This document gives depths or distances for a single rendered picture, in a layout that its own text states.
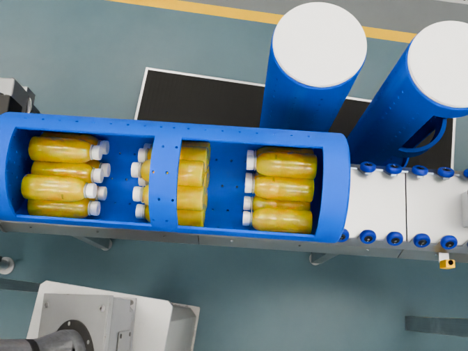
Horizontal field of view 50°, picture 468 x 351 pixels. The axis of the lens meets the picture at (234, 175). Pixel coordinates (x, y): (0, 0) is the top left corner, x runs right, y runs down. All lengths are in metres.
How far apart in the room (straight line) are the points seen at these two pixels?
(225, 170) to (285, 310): 1.08
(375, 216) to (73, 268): 1.48
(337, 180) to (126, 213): 0.59
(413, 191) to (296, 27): 0.59
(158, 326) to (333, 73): 0.85
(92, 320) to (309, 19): 1.04
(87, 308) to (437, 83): 1.12
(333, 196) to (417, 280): 1.37
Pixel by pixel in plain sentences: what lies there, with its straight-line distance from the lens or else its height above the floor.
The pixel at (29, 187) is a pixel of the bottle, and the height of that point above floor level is 1.13.
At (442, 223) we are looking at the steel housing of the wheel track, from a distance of 1.57.
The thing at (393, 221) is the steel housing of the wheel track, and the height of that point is 0.93.
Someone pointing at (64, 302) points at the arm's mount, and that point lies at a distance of 1.15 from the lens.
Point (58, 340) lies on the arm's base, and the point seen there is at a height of 1.37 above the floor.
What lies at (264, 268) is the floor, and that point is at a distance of 2.37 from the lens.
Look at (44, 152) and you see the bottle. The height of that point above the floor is 1.12.
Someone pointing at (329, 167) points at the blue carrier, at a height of 1.23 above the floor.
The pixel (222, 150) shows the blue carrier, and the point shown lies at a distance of 1.42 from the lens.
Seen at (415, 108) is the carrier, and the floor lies 0.94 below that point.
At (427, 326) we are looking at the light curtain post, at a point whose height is 0.27.
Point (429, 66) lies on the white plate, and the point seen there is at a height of 1.04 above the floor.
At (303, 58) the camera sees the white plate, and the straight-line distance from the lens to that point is 1.51.
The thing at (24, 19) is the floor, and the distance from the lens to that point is 3.01.
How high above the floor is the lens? 2.36
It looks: 75 degrees down
